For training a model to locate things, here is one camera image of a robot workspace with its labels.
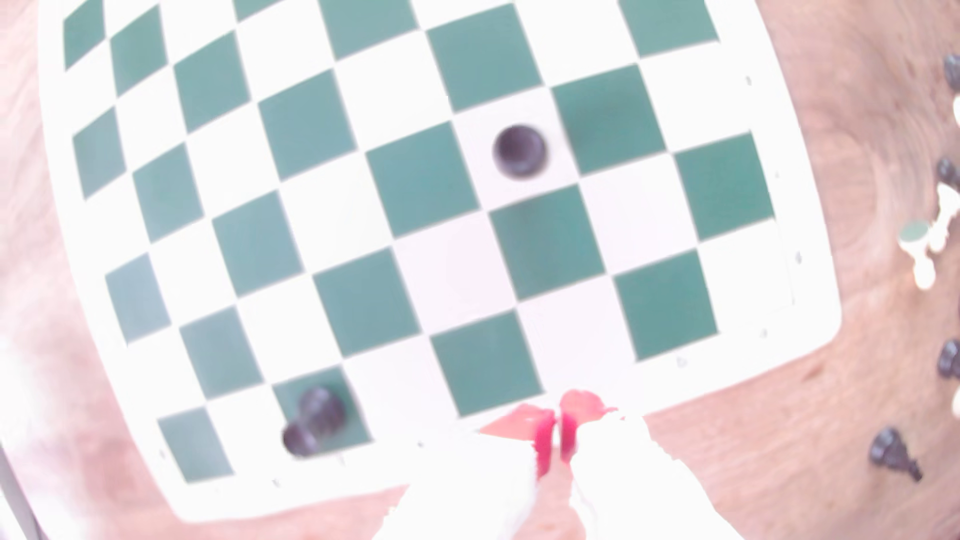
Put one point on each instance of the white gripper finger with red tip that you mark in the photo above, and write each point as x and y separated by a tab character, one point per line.
480	487
637	487

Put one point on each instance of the black rook chess piece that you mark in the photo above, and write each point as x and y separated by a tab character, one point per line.
313	421
519	151

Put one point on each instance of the green and white chess mat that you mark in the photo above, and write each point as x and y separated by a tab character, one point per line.
420	247

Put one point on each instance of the white chess piece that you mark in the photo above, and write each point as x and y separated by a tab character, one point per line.
930	236

